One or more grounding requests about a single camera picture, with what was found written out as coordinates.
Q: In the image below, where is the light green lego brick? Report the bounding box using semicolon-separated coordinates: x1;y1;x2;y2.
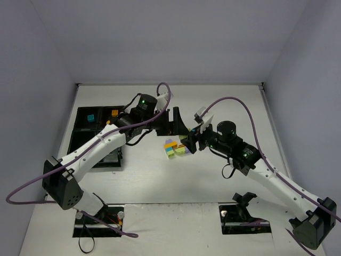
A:
174;147;186;155

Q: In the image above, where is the long orange lego brick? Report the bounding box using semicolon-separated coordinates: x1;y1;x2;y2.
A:
164;141;177;149

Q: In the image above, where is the orange small lego brick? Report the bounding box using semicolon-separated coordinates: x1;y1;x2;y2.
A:
111;109;119;117

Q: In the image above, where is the small teal lego brick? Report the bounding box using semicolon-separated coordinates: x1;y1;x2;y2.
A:
87;115;95;122

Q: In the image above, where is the pale yellow sloped lego brick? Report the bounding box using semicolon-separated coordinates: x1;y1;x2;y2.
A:
179;135;188;140

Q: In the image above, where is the pale green brick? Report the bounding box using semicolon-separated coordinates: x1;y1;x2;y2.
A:
166;150;175;159

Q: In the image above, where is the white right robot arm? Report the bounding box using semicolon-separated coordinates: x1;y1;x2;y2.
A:
181;121;337;250

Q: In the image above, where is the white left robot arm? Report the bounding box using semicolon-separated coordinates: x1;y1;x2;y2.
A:
42;93;189;215

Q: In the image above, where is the black divided sorting bin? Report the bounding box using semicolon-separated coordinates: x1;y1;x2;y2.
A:
67;106;123;168

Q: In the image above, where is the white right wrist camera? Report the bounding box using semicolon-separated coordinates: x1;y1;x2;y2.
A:
194;107;214;134

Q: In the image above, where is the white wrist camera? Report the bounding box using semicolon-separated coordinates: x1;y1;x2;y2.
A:
194;107;214;134
156;93;169;111

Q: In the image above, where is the black thin cable loop right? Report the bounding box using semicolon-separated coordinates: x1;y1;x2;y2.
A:
222;157;236;180

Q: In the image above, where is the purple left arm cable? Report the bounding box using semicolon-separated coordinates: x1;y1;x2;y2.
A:
5;82;172;238

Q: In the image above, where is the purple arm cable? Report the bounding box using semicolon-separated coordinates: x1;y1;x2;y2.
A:
5;82;172;238
199;96;341;251

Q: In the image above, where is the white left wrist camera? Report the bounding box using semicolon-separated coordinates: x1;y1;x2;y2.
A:
156;93;169;111

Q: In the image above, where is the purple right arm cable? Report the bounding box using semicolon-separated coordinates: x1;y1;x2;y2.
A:
199;96;341;251

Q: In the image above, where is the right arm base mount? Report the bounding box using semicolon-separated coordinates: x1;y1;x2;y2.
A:
218;192;272;235

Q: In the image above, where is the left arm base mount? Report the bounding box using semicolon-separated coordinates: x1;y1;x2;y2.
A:
72;203;125;237

